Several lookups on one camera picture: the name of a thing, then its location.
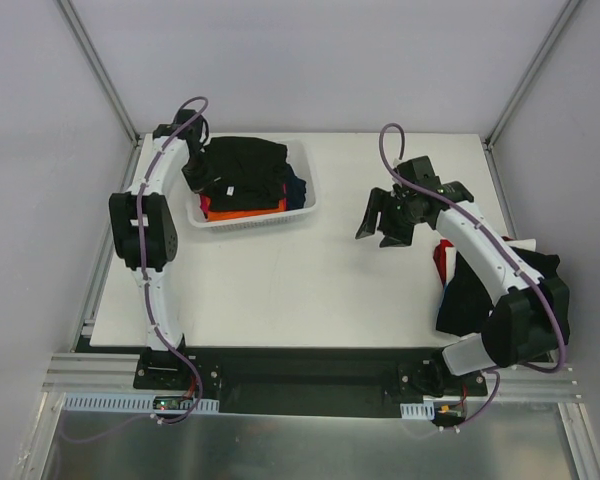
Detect black t shirt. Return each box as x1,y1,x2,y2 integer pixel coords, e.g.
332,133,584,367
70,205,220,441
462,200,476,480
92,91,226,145
202,136,288,212
434,249,561,337

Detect white plastic laundry basket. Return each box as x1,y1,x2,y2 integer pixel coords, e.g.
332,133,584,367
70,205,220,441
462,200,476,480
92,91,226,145
185,138,320,232

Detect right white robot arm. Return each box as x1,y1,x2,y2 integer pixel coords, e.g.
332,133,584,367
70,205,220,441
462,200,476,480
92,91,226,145
356,156,570,397

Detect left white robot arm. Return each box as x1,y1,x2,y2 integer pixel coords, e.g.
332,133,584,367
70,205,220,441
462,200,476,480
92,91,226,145
108,96,217,389

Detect orange t shirt in basket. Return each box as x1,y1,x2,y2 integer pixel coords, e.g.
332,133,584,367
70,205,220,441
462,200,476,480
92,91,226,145
200,196,287,222

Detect navy t shirt in basket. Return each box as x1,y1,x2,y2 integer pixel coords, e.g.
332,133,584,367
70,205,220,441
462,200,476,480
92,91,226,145
284,165,307,211

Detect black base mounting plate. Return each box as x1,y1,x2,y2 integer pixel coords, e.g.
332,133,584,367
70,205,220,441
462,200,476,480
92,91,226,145
133,347,487,418

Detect right white cable duct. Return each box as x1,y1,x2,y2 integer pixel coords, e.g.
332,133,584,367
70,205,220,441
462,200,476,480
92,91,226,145
400,400,435,421

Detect white cable duct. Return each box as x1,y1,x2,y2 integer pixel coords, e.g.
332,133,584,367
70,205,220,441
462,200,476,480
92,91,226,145
400,400,435,421
64,393,220,415

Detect left aluminium corner post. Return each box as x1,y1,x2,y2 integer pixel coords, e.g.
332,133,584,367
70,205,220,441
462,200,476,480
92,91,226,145
54,0,140,145

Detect aluminium corner post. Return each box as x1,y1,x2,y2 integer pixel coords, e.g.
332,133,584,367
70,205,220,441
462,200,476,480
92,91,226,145
483,0,584,151
54,0,140,145

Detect right aluminium corner post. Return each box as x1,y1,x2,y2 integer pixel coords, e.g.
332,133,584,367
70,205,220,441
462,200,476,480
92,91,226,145
483,0,584,151

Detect left white cable duct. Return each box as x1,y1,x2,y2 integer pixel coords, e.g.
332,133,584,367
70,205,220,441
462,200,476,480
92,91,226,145
64,393,220,415

